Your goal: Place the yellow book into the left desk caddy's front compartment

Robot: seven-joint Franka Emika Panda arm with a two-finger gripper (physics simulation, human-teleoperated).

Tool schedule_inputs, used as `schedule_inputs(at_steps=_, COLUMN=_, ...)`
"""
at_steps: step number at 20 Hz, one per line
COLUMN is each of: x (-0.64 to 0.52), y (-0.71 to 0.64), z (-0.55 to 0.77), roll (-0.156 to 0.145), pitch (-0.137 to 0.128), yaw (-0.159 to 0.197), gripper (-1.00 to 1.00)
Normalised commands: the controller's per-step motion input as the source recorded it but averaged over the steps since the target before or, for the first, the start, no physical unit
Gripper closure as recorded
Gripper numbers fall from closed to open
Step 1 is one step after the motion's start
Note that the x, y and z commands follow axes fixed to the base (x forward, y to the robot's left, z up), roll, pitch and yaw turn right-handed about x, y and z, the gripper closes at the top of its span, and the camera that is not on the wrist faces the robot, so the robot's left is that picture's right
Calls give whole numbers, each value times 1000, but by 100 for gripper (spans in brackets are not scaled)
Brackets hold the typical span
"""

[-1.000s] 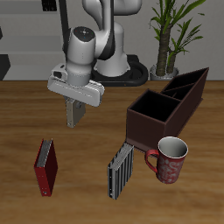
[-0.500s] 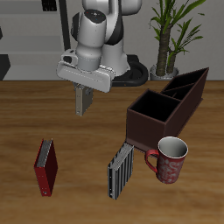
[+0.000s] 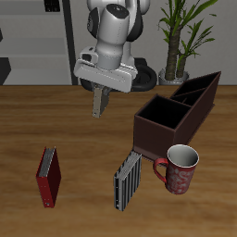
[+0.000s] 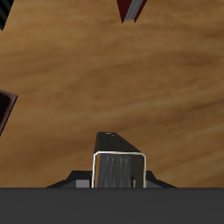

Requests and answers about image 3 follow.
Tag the black grey striped book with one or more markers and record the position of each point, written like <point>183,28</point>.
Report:
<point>128,182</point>

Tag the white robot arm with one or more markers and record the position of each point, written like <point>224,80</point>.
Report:
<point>112,34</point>

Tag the grey shelf unit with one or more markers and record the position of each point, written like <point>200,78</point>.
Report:
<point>34,43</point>

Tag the dark block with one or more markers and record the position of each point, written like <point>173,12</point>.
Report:
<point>4,71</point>

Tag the black books on shelf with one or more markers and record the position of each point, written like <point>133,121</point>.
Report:
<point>52,5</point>

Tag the red book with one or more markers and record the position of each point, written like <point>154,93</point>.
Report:
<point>52,182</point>

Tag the dark brown desk caddy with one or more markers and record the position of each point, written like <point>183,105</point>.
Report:
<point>160,129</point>

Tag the red patterned mug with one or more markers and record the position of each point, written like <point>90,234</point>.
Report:
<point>180,179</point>

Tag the green pot plant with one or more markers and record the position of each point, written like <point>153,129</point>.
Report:
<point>172,49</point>

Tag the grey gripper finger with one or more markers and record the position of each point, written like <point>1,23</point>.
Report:
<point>97,103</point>
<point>105,98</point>

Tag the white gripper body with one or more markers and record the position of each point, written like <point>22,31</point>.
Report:
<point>105,77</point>

